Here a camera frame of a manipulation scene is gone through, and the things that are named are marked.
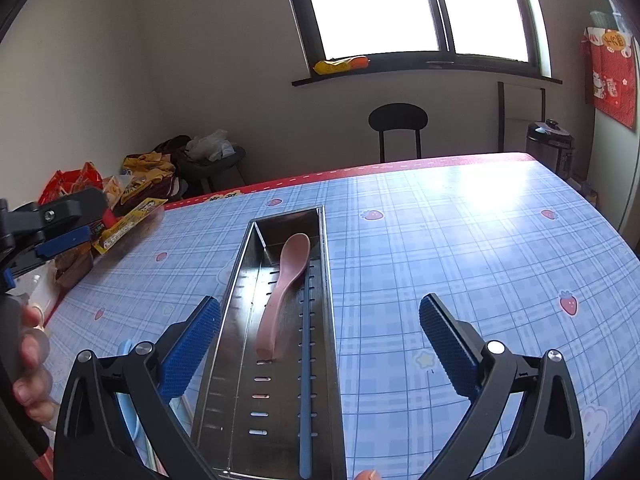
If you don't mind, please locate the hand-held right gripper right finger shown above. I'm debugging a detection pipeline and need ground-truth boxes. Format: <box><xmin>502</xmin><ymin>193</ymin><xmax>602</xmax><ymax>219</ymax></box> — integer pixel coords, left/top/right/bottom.
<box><xmin>418</xmin><ymin>294</ymin><xmax>586</xmax><ymax>480</ymax></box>

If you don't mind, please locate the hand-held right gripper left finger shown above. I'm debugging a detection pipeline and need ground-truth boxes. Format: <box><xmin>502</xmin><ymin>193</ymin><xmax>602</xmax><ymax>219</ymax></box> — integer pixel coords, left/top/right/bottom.
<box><xmin>52</xmin><ymin>296</ymin><xmax>226</xmax><ymax>480</ymax></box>

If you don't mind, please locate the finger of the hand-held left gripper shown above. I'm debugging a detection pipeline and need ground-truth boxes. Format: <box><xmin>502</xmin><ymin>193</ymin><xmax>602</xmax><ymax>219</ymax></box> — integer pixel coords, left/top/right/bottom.
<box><xmin>0</xmin><ymin>252</ymin><xmax>57</xmax><ymax>292</ymax></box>
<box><xmin>0</xmin><ymin>187</ymin><xmax>110</xmax><ymax>262</ymax></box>

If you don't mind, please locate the light blue spoon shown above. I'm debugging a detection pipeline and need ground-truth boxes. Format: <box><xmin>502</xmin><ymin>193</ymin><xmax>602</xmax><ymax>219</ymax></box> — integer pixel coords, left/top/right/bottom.
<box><xmin>116</xmin><ymin>339</ymin><xmax>151</xmax><ymax>461</ymax></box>

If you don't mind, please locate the pink spoon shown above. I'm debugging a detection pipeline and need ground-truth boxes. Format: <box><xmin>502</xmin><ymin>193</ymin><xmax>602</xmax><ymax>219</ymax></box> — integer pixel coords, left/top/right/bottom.
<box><xmin>256</xmin><ymin>232</ymin><xmax>312</xmax><ymax>361</ymax></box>

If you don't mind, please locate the metal utensil tray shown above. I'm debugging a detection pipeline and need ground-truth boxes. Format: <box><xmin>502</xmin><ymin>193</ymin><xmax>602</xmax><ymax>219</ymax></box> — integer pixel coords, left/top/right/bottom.
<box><xmin>190</xmin><ymin>204</ymin><xmax>348</xmax><ymax>480</ymax></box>

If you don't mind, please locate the dark blue chopstick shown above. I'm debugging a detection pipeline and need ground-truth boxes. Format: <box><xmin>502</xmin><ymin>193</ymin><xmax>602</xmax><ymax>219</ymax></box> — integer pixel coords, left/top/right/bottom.
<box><xmin>298</xmin><ymin>280</ymin><xmax>314</xmax><ymax>479</ymax></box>

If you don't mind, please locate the person's left hand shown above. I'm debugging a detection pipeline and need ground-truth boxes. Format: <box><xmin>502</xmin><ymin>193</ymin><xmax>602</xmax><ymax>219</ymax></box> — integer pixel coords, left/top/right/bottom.
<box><xmin>12</xmin><ymin>302</ymin><xmax>59</xmax><ymax>433</ymax></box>

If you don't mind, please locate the brown snack box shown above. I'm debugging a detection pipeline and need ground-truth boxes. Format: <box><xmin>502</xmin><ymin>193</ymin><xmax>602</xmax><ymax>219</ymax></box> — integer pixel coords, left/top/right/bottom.
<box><xmin>54</xmin><ymin>247</ymin><xmax>96</xmax><ymax>288</ymax></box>

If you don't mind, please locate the yellow label snack tray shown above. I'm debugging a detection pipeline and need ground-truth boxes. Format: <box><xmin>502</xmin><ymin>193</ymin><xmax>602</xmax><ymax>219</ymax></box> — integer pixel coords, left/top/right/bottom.
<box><xmin>92</xmin><ymin>197</ymin><xmax>168</xmax><ymax>255</ymax></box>

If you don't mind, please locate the yellow snack bag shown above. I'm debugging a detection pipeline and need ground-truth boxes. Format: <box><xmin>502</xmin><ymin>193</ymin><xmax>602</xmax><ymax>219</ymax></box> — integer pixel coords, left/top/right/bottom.
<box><xmin>123</xmin><ymin>152</ymin><xmax>176</xmax><ymax>183</ymax></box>

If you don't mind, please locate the blue plaid tablecloth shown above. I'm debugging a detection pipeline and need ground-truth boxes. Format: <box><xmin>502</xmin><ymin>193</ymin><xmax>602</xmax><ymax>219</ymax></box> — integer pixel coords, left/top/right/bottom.
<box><xmin>42</xmin><ymin>152</ymin><xmax>640</xmax><ymax>480</ymax></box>

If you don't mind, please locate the dark brown bag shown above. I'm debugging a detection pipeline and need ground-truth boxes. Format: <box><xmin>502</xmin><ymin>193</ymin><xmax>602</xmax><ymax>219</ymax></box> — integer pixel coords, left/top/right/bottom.
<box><xmin>152</xmin><ymin>135</ymin><xmax>193</xmax><ymax>198</ymax></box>

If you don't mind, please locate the dark round stool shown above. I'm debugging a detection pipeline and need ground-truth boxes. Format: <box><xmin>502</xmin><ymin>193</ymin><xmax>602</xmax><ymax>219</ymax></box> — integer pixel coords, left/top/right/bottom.
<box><xmin>177</xmin><ymin>146</ymin><xmax>247</xmax><ymax>193</ymax></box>

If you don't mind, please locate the crumpled white plastic bag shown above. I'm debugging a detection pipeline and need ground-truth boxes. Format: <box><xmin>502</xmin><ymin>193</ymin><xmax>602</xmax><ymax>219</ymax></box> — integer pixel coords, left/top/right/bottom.
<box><xmin>186</xmin><ymin>129</ymin><xmax>236</xmax><ymax>161</ymax></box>

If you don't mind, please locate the black round chair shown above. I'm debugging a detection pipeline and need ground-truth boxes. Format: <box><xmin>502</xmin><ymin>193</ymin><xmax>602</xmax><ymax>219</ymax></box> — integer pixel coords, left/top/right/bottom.
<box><xmin>368</xmin><ymin>103</ymin><xmax>429</xmax><ymax>163</ymax></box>

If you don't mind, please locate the yellow orange packet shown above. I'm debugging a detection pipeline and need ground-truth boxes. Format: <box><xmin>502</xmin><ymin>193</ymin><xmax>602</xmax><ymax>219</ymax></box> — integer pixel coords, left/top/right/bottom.
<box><xmin>313</xmin><ymin>56</ymin><xmax>370</xmax><ymax>76</ymax></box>

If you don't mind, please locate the black framed window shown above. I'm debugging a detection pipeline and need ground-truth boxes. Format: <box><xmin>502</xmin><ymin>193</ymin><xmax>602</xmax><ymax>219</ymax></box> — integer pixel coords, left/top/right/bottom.
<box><xmin>277</xmin><ymin>0</ymin><xmax>563</xmax><ymax>86</ymax></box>

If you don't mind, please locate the dark chair frame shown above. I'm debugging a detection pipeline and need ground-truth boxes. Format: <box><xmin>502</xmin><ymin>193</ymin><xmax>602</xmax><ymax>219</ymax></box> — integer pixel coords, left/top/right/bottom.
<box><xmin>497</xmin><ymin>81</ymin><xmax>547</xmax><ymax>153</ymax></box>

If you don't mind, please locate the red wall hanging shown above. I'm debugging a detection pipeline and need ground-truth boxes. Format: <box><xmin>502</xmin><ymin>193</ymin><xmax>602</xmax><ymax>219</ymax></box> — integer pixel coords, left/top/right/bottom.
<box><xmin>581</xmin><ymin>27</ymin><xmax>640</xmax><ymax>128</ymax></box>

